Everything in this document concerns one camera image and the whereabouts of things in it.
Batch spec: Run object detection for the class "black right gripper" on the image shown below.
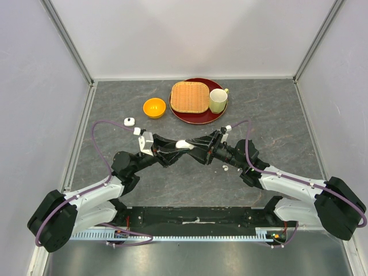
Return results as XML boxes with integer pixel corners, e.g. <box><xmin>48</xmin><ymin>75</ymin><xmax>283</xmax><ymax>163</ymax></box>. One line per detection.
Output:
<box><xmin>186</xmin><ymin>129</ymin><xmax>245</xmax><ymax>170</ymax></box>

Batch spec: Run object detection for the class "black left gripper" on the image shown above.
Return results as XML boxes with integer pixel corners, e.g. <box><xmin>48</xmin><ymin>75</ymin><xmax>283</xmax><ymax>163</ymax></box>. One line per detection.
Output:
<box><xmin>131</xmin><ymin>133</ymin><xmax>190</xmax><ymax>174</ymax></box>

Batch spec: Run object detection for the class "white earbud charging case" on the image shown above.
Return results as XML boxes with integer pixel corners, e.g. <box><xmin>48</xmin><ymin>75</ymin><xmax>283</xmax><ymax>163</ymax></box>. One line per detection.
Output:
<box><xmin>175</xmin><ymin>140</ymin><xmax>195</xmax><ymax>150</ymax></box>

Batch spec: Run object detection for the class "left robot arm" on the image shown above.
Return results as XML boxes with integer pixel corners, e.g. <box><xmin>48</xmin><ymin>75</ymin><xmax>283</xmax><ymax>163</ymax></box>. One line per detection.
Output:
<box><xmin>27</xmin><ymin>132</ymin><xmax>195</xmax><ymax>252</ymax></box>

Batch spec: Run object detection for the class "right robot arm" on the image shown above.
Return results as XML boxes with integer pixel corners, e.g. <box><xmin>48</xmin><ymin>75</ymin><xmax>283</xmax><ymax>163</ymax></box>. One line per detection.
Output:
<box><xmin>175</xmin><ymin>131</ymin><xmax>367</xmax><ymax>240</ymax></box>

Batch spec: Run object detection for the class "small white charging case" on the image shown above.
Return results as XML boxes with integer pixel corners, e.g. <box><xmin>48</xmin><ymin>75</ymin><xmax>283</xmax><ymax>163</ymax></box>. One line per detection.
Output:
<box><xmin>124</xmin><ymin>117</ymin><xmax>136</xmax><ymax>127</ymax></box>

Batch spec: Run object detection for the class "red round lacquer tray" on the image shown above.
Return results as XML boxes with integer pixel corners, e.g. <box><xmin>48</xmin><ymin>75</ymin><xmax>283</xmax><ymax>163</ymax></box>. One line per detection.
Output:
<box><xmin>169</xmin><ymin>78</ymin><xmax>228</xmax><ymax>125</ymax></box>

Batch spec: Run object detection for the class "orange plastic bowl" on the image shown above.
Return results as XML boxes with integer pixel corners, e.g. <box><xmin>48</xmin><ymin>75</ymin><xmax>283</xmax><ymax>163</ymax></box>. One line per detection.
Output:
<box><xmin>143</xmin><ymin>98</ymin><xmax>166</xmax><ymax>119</ymax></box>

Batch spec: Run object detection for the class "pale green mug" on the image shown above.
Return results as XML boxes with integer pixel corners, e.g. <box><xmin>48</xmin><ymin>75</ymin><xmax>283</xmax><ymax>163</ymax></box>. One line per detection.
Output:
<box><xmin>209</xmin><ymin>89</ymin><xmax>229</xmax><ymax>114</ymax></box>

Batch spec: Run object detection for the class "woven bamboo basket tray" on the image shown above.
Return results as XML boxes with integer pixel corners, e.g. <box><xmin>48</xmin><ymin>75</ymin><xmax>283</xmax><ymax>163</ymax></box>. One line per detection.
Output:
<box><xmin>170</xmin><ymin>81</ymin><xmax>209</xmax><ymax>113</ymax></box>

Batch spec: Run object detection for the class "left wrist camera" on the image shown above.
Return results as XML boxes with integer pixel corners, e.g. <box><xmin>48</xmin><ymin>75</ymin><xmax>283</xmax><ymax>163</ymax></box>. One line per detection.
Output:
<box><xmin>139</xmin><ymin>132</ymin><xmax>154</xmax><ymax>156</ymax></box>

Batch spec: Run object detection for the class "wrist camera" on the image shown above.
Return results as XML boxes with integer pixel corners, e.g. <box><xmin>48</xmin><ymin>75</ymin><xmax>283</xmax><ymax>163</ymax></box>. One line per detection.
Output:
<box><xmin>139</xmin><ymin>132</ymin><xmax>154</xmax><ymax>156</ymax></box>
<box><xmin>220</xmin><ymin>125</ymin><xmax>232</xmax><ymax>143</ymax></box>

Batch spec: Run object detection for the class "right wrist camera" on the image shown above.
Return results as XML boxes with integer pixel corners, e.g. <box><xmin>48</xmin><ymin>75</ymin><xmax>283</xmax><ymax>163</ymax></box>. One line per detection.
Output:
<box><xmin>220</xmin><ymin>125</ymin><xmax>232</xmax><ymax>143</ymax></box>

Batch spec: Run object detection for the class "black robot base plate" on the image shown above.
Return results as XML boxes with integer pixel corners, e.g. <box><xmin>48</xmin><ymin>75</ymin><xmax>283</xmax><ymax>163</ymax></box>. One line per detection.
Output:
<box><xmin>112</xmin><ymin>206</ymin><xmax>285</xmax><ymax>236</ymax></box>

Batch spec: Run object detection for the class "light blue cable duct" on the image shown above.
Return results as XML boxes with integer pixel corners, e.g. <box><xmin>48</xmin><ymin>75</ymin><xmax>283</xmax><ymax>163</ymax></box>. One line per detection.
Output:
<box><xmin>70</xmin><ymin>227</ymin><xmax>286</xmax><ymax>242</ymax></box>

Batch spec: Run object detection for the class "aluminium frame post left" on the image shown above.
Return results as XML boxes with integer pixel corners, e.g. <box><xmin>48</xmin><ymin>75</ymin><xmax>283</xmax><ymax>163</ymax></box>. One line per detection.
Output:
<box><xmin>40</xmin><ymin>0</ymin><xmax>94</xmax><ymax>86</ymax></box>

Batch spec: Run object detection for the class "aluminium frame post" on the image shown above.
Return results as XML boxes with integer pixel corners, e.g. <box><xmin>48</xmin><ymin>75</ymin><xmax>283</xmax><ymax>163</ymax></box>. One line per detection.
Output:
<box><xmin>40</xmin><ymin>0</ymin><xmax>94</xmax><ymax>86</ymax></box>
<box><xmin>293</xmin><ymin>0</ymin><xmax>345</xmax><ymax>84</ymax></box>

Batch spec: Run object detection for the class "aluminium frame post right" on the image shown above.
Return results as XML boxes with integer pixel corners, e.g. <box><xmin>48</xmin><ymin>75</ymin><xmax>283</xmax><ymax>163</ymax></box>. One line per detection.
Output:
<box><xmin>293</xmin><ymin>0</ymin><xmax>345</xmax><ymax>84</ymax></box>

